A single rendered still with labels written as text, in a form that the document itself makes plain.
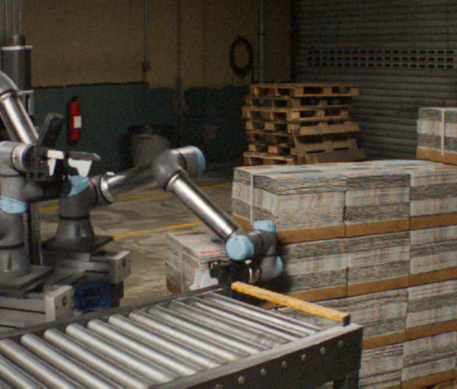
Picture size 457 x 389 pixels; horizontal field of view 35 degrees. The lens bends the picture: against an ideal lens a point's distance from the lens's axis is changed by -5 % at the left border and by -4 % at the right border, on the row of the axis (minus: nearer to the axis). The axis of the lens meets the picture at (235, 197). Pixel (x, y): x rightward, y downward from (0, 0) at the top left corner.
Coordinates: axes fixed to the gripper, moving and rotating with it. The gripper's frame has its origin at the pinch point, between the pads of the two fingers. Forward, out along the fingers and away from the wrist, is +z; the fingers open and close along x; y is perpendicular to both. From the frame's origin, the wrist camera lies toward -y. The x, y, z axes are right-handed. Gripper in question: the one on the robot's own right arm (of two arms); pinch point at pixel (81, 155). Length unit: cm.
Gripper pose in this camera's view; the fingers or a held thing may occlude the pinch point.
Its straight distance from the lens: 179.2
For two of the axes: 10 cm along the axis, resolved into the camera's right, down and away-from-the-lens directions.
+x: -6.3, -0.1, -7.7
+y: -0.9, 9.9, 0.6
